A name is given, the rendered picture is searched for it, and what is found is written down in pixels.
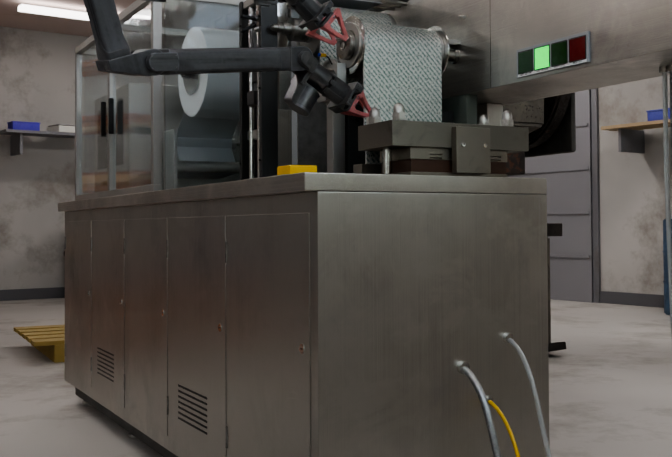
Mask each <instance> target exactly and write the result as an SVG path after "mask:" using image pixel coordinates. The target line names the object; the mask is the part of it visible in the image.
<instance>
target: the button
mask: <svg viewBox="0 0 672 457"><path fill-rule="evenodd" d="M302 172H317V166H316V165H285V166H278V167H277V175H283V174H294V173H302Z"/></svg>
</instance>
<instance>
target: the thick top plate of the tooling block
mask: <svg viewBox="0 0 672 457"><path fill-rule="evenodd" d="M455 126H461V127H478V128H490V150H499V151H507V154H509V153H518V152H527V151H529V130H528V127H513V126H496V125H479V124H462V123H444V122H427V121H410V120H393V119H392V120H387V121H382V122H377V123H372V124H367V125H362V126H358V151H378V152H380V151H382V149H384V148H391V149H398V148H405V147H429V148H452V127H455Z"/></svg>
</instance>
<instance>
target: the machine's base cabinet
mask: <svg viewBox="0 0 672 457"><path fill-rule="evenodd" d="M504 333H511V334H512V335H513V340H514V341H515V342H516V343H517V344H518V345H519V347H520V348H521V350H522V352H523V353H524V355H525V357H526V359H527V362H528V364H529V366H530V369H531V372H532V375H533V378H534V381H535V385H536V389H537V393H538V397H539V402H540V406H541V411H542V416H543V421H544V425H545V430H546V435H547V439H548V443H549V448H550V440H549V353H548V266H547V195H541V194H473V193H404V192H336V191H315V192H302V193H290V194H278V195H265V196H253V197H241V198H228V199H216V200H204V201H191V202H179V203H167V204H154V205H142V206H130V207H117V208H105V209H93V210H80V211H68V212H65V380H66V381H67V382H69V383H70V384H72V385H73V386H74V387H75V394H76V395H77V396H78V397H80V398H81V399H83V401H82V404H83V405H91V406H92V407H94V408H95V409H97V410H98V411H99V412H101V413H102V414H104V415H105V416H107V417H108V418H109V419H111V420H112V421H114V422H115V423H116V424H118V425H119V426H121V427H122V428H123V429H125V430H126V431H128V432H129V434H128V437H129V438H131V439H139V440H140V441H142V442H143V443H145V444H146V445H147V446H149V447H150V448H152V449H153V450H154V451H156V452H157V453H159V454H160V455H161V456H163V457H494V456H493V451H492V447H491V442H490V438H489V433H488V429H487V424H486V421H485V417H484V413H483V410H482V407H481V404H480V401H479V398H478V395H477V393H476V391H475V389H474V387H473V385H472V383H471V382H470V380H469V379H468V377H467V376H466V375H465V374H460V373H459V372H458V371H457V364H458V363H459V362H460V361H465V362H468V363H469V365H470V370H471V371H472V372H473V373H474V374H475V376H476V377H477V379H478V380H479V382H480V384H481V386H482V388H483V390H484V392H485V395H490V396H492V397H493V402H494V403H495V404H496V405H497V406H498V407H499V409H500V410H501V411H502V413H503V414H504V416H505V418H506V420H507V421H508V423H509V425H510V428H511V430H512V433H513V435H514V438H515V441H516V444H517V447H518V451H519V454H520V457H546V453H545V448H544V444H543V439H542V435H541V430H540V425H539V421H538V416H537V411H536V406H535V402H534V397H533V393H532V389H531V385H530V382H529V378H528V375H527V372H526V369H525V367H524V364H523V362H522V360H521V358H520V356H519V354H518V352H517V351H516V349H515V348H514V347H513V346H512V344H511V343H506V342H504V341H503V335H504Z"/></svg>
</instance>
